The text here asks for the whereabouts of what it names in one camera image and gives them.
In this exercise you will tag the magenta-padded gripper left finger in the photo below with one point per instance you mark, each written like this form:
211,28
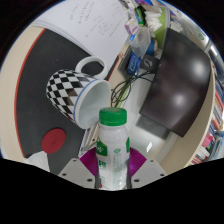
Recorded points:
75,171

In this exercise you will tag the flat round red coaster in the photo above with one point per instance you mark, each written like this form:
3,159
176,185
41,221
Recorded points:
53,141

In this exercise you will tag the white written paper pad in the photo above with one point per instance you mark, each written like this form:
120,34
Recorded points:
90,23

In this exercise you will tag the white green-capped drink bottle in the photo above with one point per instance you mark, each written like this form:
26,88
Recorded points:
113,150

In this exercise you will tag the black-white checkered mug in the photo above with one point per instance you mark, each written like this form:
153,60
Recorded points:
66,90

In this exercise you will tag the black red-edged desk mat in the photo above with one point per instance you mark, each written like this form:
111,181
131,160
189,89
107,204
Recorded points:
33,100

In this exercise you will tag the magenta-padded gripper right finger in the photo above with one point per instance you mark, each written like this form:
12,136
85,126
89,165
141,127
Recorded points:
150,171

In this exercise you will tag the clear plastic box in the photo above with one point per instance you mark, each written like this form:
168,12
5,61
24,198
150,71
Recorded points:
141,40

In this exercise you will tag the black computer monitor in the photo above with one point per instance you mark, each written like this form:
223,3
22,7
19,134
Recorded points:
180,83

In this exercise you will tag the white square napkin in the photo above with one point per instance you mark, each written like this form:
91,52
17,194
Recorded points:
36,160

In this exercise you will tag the small blue device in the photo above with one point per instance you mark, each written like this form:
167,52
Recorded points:
134,64

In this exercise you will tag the grey metal laptop stand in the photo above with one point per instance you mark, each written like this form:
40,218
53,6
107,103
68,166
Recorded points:
88,141

